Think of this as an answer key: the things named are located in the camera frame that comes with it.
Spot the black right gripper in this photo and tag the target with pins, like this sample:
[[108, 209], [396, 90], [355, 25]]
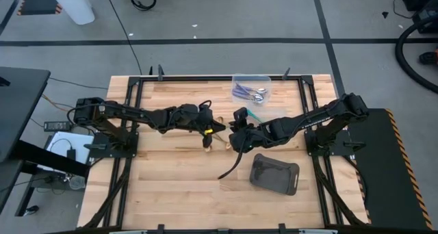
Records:
[[253, 138]]

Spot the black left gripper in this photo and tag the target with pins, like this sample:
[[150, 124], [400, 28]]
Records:
[[188, 117]]

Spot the iridescent rainbow spoon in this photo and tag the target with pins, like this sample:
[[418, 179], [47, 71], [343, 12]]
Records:
[[255, 116]]

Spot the dark grey plastic container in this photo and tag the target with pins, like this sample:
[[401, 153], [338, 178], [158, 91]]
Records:
[[277, 176]]

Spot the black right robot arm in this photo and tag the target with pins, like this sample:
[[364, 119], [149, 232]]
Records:
[[315, 116]]

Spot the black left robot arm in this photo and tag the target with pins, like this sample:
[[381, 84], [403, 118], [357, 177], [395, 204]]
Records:
[[130, 111]]

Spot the clear plastic container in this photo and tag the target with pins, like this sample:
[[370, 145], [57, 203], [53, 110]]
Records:
[[239, 80]]

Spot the white board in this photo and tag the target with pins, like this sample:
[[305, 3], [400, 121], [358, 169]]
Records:
[[82, 141]]

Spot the small black power adapter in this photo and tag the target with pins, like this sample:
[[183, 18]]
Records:
[[71, 154]]

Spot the clear round cup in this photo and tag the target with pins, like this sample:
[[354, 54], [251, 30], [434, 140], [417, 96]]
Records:
[[77, 182]]

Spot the black hazard-striped platform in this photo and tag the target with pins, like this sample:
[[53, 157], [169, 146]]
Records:
[[383, 176]]

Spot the black power brick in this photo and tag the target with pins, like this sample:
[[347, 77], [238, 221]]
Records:
[[56, 126]]

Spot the white plastic bag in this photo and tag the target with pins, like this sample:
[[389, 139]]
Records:
[[78, 8]]

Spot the black desk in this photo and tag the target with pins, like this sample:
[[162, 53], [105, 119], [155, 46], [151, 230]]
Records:
[[20, 107]]

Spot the small black scrap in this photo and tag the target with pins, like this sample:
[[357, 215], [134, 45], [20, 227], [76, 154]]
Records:
[[385, 14]]

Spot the black and orange tool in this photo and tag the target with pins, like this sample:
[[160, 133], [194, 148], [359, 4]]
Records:
[[427, 57]]

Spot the black hazard-striped floor mat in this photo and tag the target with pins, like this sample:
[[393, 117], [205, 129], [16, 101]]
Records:
[[37, 3]]

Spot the black equipment case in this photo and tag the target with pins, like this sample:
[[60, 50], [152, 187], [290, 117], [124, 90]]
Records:
[[424, 15]]

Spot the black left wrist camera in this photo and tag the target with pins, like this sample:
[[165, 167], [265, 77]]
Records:
[[206, 113]]

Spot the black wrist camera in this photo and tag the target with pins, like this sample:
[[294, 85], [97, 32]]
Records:
[[206, 113], [240, 115]]

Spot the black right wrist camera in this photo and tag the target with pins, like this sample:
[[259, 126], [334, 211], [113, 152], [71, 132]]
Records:
[[240, 115]]

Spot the black aluminium table frame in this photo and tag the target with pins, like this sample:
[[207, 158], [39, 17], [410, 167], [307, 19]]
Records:
[[219, 78]]

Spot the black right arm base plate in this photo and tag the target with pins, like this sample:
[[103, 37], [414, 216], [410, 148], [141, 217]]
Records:
[[311, 148]]

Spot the black frame clamp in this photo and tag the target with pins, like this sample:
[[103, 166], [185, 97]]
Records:
[[160, 73], [286, 75]]

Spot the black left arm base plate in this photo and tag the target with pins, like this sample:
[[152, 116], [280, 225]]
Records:
[[113, 152]]

